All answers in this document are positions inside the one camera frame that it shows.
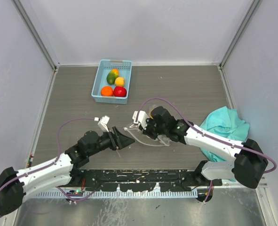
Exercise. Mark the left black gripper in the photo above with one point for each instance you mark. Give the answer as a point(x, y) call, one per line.
point(117, 140)

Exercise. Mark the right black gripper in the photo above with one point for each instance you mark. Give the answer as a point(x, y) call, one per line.
point(147, 131)

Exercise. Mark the clear zip top bag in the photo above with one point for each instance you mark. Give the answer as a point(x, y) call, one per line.
point(137, 132)

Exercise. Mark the red fake apple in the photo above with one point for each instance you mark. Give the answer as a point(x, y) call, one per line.
point(119, 91)

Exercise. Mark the orange fake fruit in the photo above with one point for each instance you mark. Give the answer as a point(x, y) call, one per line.
point(107, 91)

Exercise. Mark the yellow fake peach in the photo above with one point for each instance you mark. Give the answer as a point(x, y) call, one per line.
point(120, 81)

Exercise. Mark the green orange fake mango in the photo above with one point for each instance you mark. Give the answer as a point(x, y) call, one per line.
point(112, 75)

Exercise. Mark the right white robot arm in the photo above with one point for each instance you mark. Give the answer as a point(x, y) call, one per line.
point(242, 161)

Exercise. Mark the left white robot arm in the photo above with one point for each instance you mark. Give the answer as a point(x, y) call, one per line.
point(17, 186)

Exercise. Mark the teal cloth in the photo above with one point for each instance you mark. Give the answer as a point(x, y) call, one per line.
point(226, 123)

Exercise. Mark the light blue plastic basket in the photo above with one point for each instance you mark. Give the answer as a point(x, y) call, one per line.
point(124, 67)

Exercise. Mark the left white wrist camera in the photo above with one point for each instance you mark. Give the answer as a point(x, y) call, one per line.
point(102, 123)

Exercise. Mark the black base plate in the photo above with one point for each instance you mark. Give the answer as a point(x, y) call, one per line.
point(110, 180)

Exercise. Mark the grey slotted cable duct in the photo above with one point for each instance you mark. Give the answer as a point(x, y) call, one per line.
point(56, 194)

